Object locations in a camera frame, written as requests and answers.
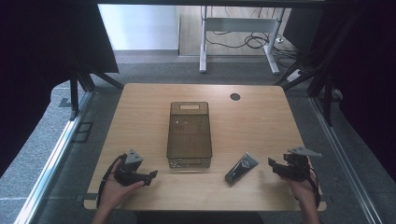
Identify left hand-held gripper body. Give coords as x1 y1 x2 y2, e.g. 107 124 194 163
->
113 148 148 188

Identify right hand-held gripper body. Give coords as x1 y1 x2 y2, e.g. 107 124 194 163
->
280 146 323 183

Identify grey squeeze tube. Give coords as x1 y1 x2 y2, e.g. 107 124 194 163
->
224 151 260 186

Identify clear brown plastic basket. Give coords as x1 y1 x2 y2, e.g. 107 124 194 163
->
165 101 214 170

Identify person's right hand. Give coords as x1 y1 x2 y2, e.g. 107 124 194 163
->
280 170 319 209

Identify person's left hand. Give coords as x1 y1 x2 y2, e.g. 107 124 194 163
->
98 158 147 213

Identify black metal stand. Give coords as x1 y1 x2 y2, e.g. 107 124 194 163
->
273 12 344 127
68 72 124 121

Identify white power strip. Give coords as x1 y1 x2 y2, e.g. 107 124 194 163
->
286 68 304 83

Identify black curtain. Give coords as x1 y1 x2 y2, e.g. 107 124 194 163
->
0 0 120 178
281 0 396 183

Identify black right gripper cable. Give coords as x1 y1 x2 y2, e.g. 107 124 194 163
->
306 166 321 209

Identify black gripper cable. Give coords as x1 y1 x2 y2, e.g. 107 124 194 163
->
306 166 321 209
95 153 128 209

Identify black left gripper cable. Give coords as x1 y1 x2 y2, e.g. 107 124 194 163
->
95 153 128 209

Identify aluminium floor rail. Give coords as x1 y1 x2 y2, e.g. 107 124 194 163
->
308 95 385 224
13 91 95 224

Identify black floor cables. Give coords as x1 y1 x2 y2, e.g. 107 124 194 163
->
205 7 302 69

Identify white metal desk frame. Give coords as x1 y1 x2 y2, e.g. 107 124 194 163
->
198 5 287 76

